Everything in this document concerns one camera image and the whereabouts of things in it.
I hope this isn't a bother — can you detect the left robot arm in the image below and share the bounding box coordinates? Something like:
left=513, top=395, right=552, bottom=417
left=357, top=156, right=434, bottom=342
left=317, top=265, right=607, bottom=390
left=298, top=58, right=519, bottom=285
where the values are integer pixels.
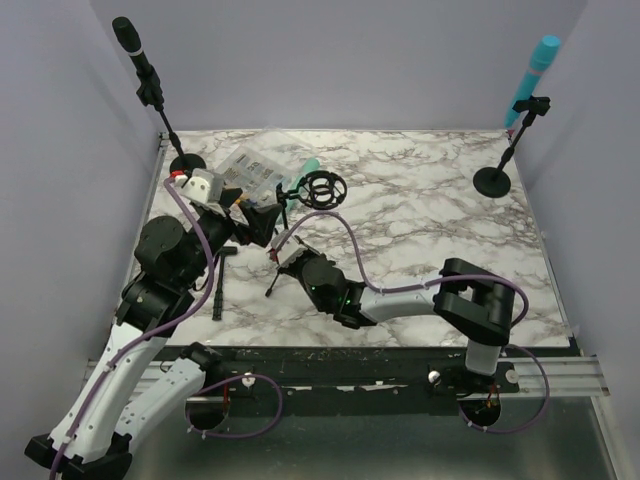
left=25, top=180, right=282, bottom=479

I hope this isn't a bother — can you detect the mint green microphone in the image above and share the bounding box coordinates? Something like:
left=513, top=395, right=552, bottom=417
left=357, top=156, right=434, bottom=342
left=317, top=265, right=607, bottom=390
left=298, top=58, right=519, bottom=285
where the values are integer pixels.
left=291, top=157, right=320, bottom=187

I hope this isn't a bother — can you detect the black T-handle tool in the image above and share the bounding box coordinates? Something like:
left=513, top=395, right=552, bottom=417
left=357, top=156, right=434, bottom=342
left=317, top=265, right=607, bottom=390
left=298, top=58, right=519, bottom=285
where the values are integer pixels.
left=212, top=246, right=238, bottom=321

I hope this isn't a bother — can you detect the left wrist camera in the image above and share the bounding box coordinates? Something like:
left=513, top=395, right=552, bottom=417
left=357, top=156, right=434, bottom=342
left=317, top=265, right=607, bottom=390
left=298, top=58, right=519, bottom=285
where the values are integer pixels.
left=170, top=168, right=225, bottom=209

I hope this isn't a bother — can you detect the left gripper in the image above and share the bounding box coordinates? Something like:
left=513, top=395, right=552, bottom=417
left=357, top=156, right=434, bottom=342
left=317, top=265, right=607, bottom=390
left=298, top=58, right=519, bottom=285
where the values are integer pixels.
left=179, top=188, right=282, bottom=288

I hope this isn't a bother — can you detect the cyan blue microphone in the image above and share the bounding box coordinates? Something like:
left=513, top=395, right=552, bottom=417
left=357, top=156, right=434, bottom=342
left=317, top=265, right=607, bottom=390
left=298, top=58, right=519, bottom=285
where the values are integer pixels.
left=503, top=35, right=562, bottom=129

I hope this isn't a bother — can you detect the black round-base stand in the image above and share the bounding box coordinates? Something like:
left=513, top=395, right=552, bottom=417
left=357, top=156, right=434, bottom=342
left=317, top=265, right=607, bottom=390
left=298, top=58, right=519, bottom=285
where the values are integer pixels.
left=473, top=96, right=551, bottom=199
left=136, top=73, right=206, bottom=174

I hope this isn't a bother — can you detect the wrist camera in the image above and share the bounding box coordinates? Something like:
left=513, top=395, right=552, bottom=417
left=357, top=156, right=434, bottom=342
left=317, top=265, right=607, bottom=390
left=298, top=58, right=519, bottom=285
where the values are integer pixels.
left=170, top=168, right=225, bottom=209
left=270, top=229, right=310, bottom=268

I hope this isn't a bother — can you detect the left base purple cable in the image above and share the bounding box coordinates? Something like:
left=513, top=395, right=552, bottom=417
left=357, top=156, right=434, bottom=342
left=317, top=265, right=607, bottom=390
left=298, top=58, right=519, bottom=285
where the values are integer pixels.
left=184, top=372, right=285, bottom=441

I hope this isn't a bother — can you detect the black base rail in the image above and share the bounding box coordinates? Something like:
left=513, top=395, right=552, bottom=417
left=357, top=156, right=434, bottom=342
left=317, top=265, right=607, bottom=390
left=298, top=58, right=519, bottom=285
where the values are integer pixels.
left=187, top=347, right=519, bottom=418

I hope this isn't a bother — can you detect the clear plastic screw box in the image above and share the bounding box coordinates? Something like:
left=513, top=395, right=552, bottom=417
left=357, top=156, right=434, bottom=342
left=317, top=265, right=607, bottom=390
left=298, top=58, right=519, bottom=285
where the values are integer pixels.
left=215, top=147, right=295, bottom=206

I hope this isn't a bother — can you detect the black microphone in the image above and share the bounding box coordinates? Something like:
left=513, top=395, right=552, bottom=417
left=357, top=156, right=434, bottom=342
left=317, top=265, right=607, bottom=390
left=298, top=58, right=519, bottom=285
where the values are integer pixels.
left=112, top=16, right=159, bottom=88

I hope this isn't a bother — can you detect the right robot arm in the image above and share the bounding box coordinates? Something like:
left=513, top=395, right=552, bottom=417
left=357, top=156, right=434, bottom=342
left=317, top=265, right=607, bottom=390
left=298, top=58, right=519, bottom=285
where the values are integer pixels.
left=278, top=249, right=516, bottom=392

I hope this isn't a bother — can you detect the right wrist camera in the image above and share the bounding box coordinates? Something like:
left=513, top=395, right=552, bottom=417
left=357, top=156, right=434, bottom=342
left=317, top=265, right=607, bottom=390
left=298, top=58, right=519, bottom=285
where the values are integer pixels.
left=270, top=229, right=310, bottom=268

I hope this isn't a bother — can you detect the black tripod shock-mount stand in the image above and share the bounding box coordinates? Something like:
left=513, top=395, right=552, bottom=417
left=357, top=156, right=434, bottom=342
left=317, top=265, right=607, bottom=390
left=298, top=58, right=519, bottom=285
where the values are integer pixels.
left=272, top=170, right=347, bottom=310

